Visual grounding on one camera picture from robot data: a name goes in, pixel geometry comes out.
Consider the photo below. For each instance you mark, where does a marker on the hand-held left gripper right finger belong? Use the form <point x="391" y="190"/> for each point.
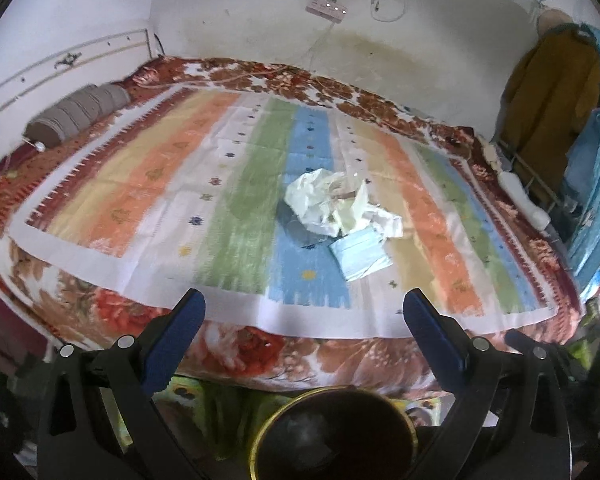
<point x="435" y="342"/>

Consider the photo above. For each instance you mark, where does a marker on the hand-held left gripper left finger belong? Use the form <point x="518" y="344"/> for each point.
<point x="172" y="345"/>

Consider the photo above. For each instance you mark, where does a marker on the blue face mask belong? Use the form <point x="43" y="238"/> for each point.
<point x="357" y="255"/>

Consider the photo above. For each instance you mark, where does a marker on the dark bin with gold rim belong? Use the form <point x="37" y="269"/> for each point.
<point x="330" y="440"/>

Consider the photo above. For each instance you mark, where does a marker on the white plastic bag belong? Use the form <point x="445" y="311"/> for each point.
<point x="312" y="200"/>

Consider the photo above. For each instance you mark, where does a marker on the cartoon print floor mat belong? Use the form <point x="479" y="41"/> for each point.
<point x="200" y="410"/>

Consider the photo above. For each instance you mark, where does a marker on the red floral blanket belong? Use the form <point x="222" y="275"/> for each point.
<point x="260" y="355"/>

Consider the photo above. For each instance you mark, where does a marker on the striped colourful bed sheet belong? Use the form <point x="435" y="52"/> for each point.
<point x="180" y="200"/>

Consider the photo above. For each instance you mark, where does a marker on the small white cloth bundle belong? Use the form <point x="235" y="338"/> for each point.
<point x="492" y="154"/>

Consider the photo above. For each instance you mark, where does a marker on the metal rack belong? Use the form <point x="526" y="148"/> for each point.
<point x="535" y="172"/>

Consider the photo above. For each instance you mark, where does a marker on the blue denim garment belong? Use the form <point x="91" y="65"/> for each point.
<point x="582" y="160"/>

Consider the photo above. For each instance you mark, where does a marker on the grey pillow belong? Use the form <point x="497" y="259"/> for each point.
<point x="77" y="112"/>

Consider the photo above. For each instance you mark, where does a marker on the mustard yellow garment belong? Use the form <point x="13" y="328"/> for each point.
<point x="550" y="105"/>

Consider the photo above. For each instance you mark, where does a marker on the white bed headboard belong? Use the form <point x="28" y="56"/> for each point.
<point x="55" y="75"/>

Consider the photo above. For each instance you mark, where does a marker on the beige round bundle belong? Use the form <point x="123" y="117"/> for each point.
<point x="552" y="22"/>

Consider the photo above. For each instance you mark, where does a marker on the white power strip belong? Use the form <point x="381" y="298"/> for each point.
<point x="326" y="8"/>

